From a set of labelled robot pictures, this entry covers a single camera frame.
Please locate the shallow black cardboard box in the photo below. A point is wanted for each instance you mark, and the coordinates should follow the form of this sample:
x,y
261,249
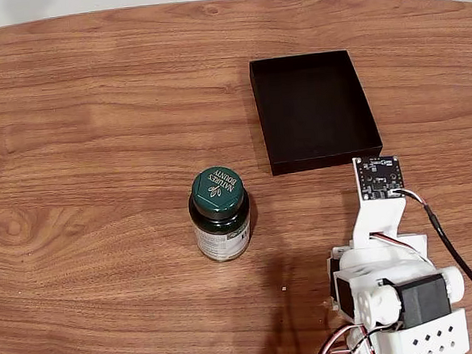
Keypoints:
x,y
312,111

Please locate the camera board on white mount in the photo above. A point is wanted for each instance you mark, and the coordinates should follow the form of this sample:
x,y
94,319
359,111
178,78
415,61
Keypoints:
x,y
379,177

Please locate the green pill bottle white label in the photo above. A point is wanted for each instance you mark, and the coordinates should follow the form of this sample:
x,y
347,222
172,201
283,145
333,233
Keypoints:
x,y
216,186

